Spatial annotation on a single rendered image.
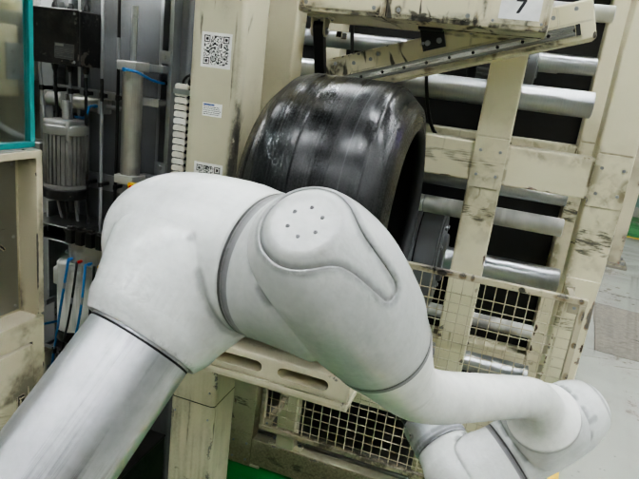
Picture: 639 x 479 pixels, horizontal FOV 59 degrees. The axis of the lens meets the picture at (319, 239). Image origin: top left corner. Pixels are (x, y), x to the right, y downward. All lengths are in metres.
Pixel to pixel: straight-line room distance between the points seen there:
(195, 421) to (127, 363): 1.14
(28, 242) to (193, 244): 0.92
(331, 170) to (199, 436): 0.88
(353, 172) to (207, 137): 0.44
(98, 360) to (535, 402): 0.53
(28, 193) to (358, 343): 1.02
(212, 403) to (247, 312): 1.12
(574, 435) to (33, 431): 0.68
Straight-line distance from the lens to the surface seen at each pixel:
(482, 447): 0.92
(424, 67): 1.59
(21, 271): 1.41
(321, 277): 0.38
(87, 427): 0.49
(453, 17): 1.46
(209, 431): 1.61
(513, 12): 1.45
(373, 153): 1.06
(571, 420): 0.90
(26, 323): 1.39
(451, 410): 0.66
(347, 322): 0.41
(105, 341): 0.50
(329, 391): 1.29
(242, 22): 1.32
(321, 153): 1.06
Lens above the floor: 1.48
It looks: 16 degrees down
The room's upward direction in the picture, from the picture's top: 7 degrees clockwise
